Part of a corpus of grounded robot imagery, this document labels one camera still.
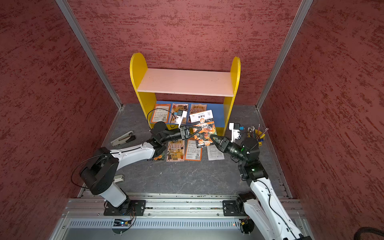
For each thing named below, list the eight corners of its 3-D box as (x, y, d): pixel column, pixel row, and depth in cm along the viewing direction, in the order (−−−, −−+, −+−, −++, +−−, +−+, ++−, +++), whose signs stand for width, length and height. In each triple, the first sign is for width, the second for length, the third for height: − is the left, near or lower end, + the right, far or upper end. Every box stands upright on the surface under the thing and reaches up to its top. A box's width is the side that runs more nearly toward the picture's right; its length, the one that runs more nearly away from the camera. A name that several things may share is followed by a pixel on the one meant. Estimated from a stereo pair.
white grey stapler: (113, 148, 98) (111, 146, 96) (112, 142, 101) (110, 140, 99) (136, 138, 103) (134, 136, 101) (134, 132, 106) (132, 130, 104)
